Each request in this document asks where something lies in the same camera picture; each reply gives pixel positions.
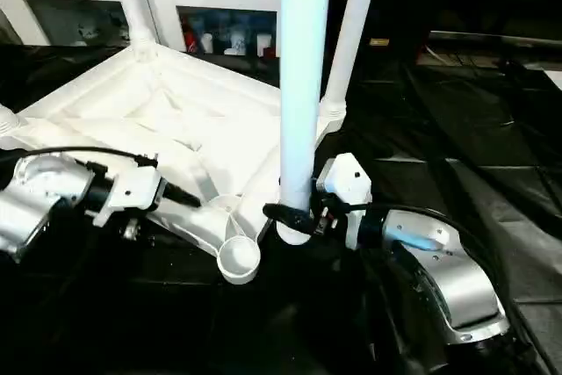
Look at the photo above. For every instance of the white flat board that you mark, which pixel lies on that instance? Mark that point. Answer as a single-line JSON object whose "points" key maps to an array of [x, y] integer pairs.
{"points": [[557, 76]]}

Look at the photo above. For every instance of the small yellow tag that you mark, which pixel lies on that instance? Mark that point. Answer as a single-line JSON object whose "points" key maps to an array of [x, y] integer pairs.
{"points": [[378, 41]]}

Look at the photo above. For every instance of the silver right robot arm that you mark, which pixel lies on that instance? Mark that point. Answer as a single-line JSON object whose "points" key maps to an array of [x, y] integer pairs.
{"points": [[439, 270]]}

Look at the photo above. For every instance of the white plastic table top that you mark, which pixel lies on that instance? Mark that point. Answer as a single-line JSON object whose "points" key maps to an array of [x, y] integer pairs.
{"points": [[176, 120]]}

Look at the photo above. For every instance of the red bottle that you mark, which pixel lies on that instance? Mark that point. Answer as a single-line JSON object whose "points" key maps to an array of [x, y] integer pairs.
{"points": [[190, 39]]}

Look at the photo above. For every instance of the black plastic mat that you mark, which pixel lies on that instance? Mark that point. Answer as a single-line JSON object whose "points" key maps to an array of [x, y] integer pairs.
{"points": [[474, 173]]}

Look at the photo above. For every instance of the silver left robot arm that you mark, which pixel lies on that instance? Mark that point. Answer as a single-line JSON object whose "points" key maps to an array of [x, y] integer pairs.
{"points": [[35, 199]]}

